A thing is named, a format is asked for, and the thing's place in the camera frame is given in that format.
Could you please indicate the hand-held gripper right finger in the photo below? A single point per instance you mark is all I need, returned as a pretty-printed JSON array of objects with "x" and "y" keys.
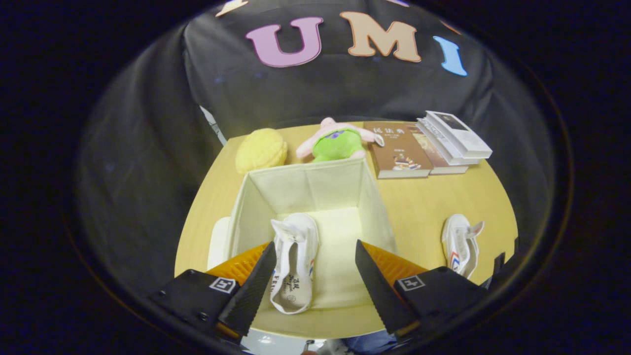
[{"x": 379, "y": 291}]

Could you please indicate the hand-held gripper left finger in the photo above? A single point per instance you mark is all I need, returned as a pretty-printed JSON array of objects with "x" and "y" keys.
[{"x": 251, "y": 291}]

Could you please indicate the white canvas shoe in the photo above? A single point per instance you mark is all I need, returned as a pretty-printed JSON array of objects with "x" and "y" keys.
[
  {"x": 456, "y": 236},
  {"x": 296, "y": 236}
]

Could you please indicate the beige fabric storage box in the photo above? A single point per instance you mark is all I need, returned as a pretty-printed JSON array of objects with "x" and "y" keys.
[{"x": 315, "y": 187}]

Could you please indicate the person's blue trouser leg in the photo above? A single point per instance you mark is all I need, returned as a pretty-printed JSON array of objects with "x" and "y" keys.
[{"x": 369, "y": 342}]

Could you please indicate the black table clamp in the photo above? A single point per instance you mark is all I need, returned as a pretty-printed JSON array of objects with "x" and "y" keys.
[
  {"x": 515, "y": 245},
  {"x": 499, "y": 264}
]

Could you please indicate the yellow plush ball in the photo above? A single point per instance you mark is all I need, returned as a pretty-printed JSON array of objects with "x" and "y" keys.
[{"x": 261, "y": 150}]

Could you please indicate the brown picture cover book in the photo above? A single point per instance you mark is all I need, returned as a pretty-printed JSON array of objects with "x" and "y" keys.
[{"x": 394, "y": 143}]

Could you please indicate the brown book under white books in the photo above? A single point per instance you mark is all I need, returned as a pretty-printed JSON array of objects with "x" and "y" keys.
[{"x": 429, "y": 148}]

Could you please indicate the green pink plush toy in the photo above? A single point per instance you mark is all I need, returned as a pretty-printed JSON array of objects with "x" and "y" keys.
[{"x": 337, "y": 145}]

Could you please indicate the plain white book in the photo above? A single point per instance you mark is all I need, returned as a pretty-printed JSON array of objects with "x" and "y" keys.
[{"x": 443, "y": 148}]

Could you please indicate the white book with dark photo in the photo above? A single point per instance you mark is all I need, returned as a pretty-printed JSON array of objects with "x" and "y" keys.
[{"x": 463, "y": 135}]

